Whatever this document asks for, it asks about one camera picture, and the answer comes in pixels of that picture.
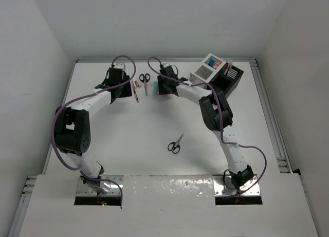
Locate light blue highlighter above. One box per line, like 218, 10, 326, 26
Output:
153, 81, 159, 96

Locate thin red pencil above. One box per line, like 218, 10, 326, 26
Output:
131, 81, 139, 103

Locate blue capped black marker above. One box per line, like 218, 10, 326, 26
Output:
208, 59, 217, 67

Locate black handled scissors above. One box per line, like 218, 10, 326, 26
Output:
167, 134, 184, 154

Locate red pen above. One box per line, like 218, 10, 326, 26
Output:
224, 60, 232, 75

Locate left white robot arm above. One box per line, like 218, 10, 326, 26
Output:
51, 63, 132, 188

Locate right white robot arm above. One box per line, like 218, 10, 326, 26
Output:
157, 64, 254, 190

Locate white pink eraser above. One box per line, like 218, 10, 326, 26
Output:
134, 80, 142, 88

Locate white slatted container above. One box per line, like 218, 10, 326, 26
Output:
189, 53, 227, 84

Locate black slatted container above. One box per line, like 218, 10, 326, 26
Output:
209, 63, 244, 98

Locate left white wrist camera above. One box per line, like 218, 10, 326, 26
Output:
112, 63, 126, 71

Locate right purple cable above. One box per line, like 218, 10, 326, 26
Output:
147, 57, 267, 196

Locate purple cable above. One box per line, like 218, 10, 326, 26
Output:
147, 57, 267, 196
50, 55, 137, 204

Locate blue handled scissors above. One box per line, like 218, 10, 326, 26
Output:
139, 73, 151, 96

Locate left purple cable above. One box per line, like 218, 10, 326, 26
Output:
50, 55, 137, 204

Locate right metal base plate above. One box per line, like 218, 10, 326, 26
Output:
213, 174, 261, 197

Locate metal base plate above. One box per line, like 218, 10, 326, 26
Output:
76, 175, 123, 197
213, 174, 261, 197

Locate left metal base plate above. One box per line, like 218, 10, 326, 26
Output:
76, 175, 123, 197

